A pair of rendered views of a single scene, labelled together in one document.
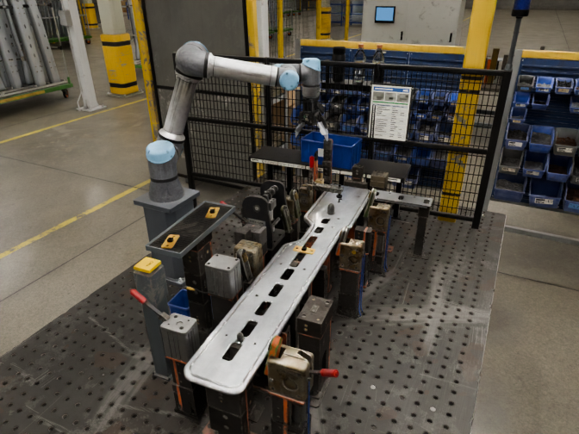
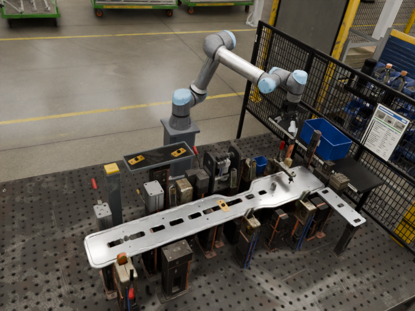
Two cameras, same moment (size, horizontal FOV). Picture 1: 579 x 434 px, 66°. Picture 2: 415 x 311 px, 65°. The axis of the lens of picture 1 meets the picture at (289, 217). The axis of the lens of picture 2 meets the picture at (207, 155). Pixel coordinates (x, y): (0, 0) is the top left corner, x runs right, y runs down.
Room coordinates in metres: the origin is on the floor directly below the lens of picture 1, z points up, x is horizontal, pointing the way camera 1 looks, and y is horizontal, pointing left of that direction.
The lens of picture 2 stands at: (0.40, -0.64, 2.27)
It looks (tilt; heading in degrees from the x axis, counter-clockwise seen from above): 38 degrees down; 34
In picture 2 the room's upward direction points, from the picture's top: 7 degrees clockwise
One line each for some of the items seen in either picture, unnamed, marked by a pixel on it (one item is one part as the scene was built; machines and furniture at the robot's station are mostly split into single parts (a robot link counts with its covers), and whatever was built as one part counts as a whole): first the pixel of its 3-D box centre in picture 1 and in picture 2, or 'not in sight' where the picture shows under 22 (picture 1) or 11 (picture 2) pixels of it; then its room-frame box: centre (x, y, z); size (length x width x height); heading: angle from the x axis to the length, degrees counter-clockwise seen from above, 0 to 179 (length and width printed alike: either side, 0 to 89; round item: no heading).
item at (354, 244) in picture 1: (350, 278); (246, 241); (1.47, -0.24, 0.87); 0.12 x 0.09 x 0.35; 67
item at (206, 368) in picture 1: (304, 254); (220, 208); (1.46, -0.06, 1.00); 1.38 x 0.22 x 0.02; 157
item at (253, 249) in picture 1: (251, 288); (182, 208); (1.40, 0.15, 0.89); 0.13 x 0.11 x 0.38; 67
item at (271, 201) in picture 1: (267, 240); (218, 184); (1.66, 0.09, 0.94); 0.18 x 0.13 x 0.49; 157
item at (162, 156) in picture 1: (162, 158); (182, 101); (1.80, 0.54, 1.27); 0.13 x 0.12 x 0.14; 2
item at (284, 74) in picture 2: (287, 73); (278, 77); (1.93, 0.00, 1.59); 0.11 x 0.11 x 0.08; 2
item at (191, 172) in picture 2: (245, 272); (188, 197); (1.48, 0.18, 0.90); 0.05 x 0.05 x 0.40; 67
